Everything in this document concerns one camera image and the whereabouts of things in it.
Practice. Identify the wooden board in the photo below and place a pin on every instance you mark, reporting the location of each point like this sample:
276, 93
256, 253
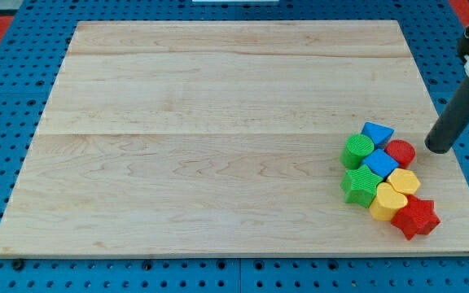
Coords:
213, 139

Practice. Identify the green cylinder block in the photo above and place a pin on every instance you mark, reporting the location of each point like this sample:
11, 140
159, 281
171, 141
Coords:
356, 148

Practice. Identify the green star block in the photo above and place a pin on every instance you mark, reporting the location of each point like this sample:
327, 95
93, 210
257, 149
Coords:
360, 186

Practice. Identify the blue triangle block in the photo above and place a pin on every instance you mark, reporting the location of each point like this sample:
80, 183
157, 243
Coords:
379, 134

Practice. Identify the blue cube block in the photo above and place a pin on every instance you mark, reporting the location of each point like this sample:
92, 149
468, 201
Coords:
380, 163

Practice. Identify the yellow heart block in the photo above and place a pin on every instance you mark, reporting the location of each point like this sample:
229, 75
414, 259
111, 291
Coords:
387, 202

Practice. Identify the red cylinder block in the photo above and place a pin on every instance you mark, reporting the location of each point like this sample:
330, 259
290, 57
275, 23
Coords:
401, 151

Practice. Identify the yellow hexagon block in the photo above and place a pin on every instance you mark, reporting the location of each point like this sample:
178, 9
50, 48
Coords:
404, 181

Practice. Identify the red star block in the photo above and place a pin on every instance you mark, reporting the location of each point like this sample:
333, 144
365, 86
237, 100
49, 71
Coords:
418, 217

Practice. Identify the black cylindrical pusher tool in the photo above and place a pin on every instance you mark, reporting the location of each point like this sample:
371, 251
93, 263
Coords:
451, 122

